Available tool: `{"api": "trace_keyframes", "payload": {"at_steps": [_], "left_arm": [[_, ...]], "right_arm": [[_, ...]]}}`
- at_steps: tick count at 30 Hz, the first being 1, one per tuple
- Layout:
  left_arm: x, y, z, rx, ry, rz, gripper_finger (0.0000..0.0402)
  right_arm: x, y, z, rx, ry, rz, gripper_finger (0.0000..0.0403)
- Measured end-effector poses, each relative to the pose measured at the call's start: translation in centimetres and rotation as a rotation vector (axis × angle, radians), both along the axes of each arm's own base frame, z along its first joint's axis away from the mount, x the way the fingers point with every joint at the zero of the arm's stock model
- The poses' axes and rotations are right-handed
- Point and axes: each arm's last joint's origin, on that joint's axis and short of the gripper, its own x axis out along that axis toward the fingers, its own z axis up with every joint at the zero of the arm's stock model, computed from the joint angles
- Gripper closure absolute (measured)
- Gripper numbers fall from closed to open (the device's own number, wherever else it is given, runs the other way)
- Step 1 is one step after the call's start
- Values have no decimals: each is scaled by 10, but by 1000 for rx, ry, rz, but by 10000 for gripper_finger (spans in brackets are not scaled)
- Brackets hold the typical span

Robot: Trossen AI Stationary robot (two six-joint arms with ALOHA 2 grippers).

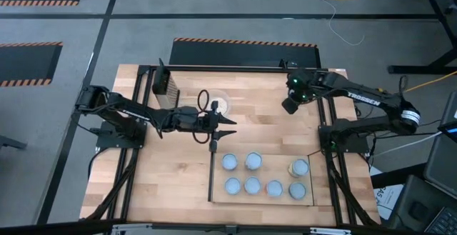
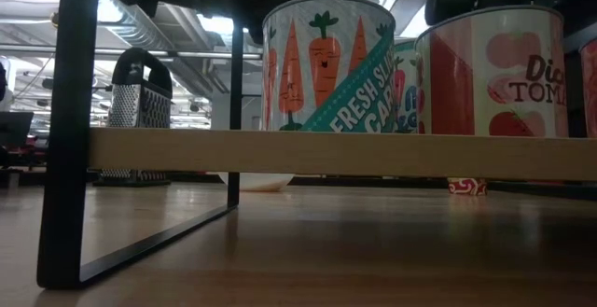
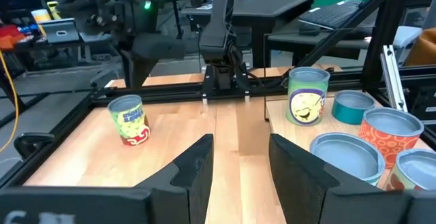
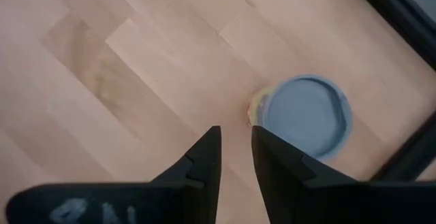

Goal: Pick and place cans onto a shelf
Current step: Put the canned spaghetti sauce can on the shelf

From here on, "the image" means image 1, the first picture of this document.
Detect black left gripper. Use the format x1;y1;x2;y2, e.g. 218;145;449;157
174;101;238;153

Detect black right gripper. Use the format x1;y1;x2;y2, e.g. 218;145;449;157
281;69;322;115

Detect mixed vegetables can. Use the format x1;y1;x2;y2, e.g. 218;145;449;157
244;151;263;171

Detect white can with orange carrots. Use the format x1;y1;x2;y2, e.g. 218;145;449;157
224;176;242;196

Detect diced tomatoes can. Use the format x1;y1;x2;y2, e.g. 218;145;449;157
243;176;263;196

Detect red can with white swirls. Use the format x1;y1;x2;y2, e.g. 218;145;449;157
265;179;284;198

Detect teal green printed can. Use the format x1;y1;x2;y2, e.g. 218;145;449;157
287;158;311;179

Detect tin can with grey lid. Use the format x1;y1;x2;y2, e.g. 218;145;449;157
288;181;307;201

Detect beige grains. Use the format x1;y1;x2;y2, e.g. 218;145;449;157
210;97;229;115

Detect white bowl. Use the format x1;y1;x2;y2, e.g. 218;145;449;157
199;89;232;117

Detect white paper sheet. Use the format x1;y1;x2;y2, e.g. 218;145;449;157
369;166;404;221

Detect grey laptop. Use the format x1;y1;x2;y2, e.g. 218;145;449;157
423;91;457;193

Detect black looped cable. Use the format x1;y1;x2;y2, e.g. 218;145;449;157
197;89;211;113
192;129;211;145

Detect wooden shelf with black frame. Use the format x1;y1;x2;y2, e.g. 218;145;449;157
208;151;315;206

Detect metal box grater, black handle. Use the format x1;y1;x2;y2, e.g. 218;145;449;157
151;58;181;110

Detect thin white cable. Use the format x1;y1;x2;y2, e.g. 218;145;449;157
303;0;366;46

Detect black desk frame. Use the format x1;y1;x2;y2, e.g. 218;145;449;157
356;0;457;75

